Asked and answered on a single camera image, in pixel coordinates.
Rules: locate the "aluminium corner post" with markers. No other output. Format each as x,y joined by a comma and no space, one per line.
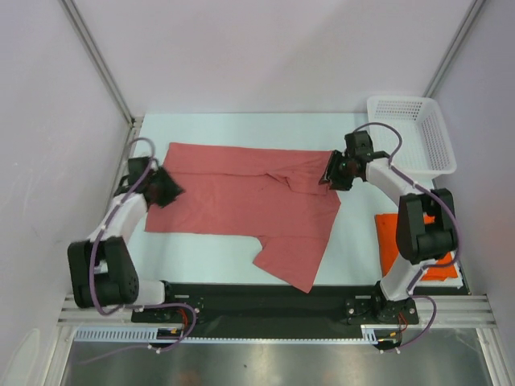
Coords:
465,28
97,59

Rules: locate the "right aluminium corner post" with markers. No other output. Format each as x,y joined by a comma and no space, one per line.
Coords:
465,28

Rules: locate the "white plastic basket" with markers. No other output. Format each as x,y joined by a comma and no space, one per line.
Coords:
416,126

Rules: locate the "pink red t shirt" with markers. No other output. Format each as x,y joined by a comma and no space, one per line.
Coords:
272,195

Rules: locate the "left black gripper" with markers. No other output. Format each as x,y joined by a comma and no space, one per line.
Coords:
174,189

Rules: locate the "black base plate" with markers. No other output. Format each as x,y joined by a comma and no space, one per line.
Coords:
269,311

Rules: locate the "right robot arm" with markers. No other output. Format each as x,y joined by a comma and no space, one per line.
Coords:
426,226

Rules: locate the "left aluminium corner post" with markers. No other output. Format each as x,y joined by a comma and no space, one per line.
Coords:
97,59

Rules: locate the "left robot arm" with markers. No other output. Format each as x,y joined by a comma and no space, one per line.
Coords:
102,271

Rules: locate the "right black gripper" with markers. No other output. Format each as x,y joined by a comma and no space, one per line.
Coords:
331,172

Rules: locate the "folded orange t shirt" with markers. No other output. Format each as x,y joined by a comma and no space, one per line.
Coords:
386,225

